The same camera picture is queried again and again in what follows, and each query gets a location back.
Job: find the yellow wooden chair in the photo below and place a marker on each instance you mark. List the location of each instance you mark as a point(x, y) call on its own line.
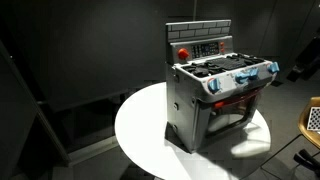
point(305, 126)

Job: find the dark low shelf frame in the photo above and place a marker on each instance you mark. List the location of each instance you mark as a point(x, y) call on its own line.
point(90, 146)

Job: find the grey toy stove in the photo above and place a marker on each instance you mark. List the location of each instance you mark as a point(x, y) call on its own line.
point(185, 110)

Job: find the black burner grates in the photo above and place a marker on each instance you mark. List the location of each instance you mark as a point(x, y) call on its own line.
point(220, 65)

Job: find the black white checkerboard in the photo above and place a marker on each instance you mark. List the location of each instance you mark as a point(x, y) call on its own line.
point(314, 119)

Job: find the large orange stove knob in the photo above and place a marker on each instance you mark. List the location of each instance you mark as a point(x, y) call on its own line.
point(183, 53)

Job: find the transparent oven door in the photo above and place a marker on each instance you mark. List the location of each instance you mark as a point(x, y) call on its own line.
point(230, 116)

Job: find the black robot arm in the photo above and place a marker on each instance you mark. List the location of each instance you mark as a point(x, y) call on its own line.
point(306, 56)

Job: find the small orange round button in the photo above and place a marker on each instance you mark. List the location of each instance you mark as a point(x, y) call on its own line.
point(222, 44)
point(222, 50)

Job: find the blue stove knob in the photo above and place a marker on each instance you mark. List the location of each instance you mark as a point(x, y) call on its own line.
point(254, 73)
point(214, 86)
point(241, 78)
point(274, 67)

